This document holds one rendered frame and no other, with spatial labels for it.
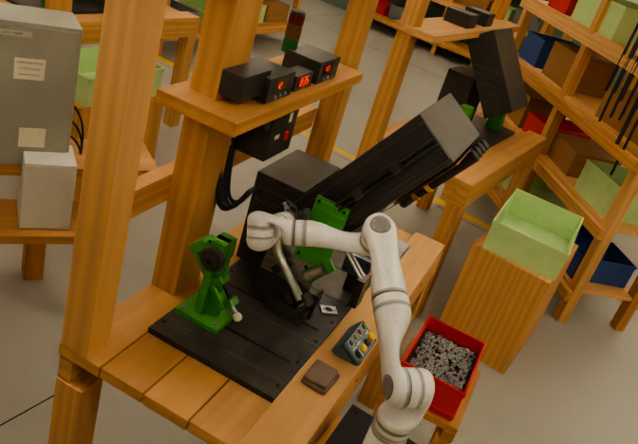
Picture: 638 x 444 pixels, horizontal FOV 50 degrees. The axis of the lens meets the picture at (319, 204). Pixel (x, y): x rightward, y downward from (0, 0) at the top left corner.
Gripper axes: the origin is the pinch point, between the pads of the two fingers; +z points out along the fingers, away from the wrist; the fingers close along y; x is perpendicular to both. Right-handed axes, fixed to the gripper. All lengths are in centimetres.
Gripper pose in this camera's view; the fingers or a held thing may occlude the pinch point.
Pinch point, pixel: (301, 219)
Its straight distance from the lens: 209.7
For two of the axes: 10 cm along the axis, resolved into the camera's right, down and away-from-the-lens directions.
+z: 3.3, -0.8, 9.4
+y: -3.5, -9.3, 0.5
